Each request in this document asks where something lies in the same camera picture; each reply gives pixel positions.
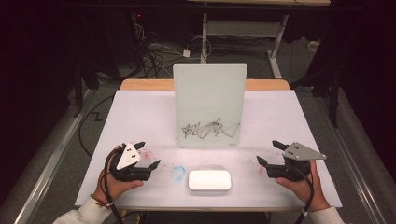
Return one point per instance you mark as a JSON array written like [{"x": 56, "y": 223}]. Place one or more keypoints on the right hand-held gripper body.
[{"x": 300, "y": 152}]

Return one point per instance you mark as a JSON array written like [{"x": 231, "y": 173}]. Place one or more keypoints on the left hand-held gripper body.
[{"x": 128, "y": 158}]

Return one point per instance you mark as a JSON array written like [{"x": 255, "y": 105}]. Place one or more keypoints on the person's left hand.
[{"x": 116, "y": 188}]

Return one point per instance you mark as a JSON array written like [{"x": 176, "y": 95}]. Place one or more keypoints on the person's right hand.
[{"x": 299, "y": 189}]

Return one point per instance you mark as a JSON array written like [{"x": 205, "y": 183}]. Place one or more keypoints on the white table cover sheet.
[{"x": 140, "y": 118}]

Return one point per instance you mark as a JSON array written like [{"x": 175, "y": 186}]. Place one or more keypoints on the white rounded eraser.
[{"x": 209, "y": 180}]

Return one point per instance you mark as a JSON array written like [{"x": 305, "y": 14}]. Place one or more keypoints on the black metal stand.
[
  {"x": 77, "y": 93},
  {"x": 334, "y": 102}
]

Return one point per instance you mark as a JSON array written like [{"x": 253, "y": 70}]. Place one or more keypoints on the wooden table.
[{"x": 143, "y": 84}]

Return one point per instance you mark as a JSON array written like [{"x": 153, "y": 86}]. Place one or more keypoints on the white scribbled whiteboard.
[{"x": 208, "y": 99}]

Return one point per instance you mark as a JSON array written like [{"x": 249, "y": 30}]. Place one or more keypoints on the small white power adapter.
[{"x": 186, "y": 53}]

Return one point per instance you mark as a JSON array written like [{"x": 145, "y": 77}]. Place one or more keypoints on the white metal desk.
[{"x": 243, "y": 28}]

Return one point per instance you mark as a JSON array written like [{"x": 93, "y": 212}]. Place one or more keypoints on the aluminium floor rail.
[
  {"x": 348, "y": 161},
  {"x": 51, "y": 155}
]

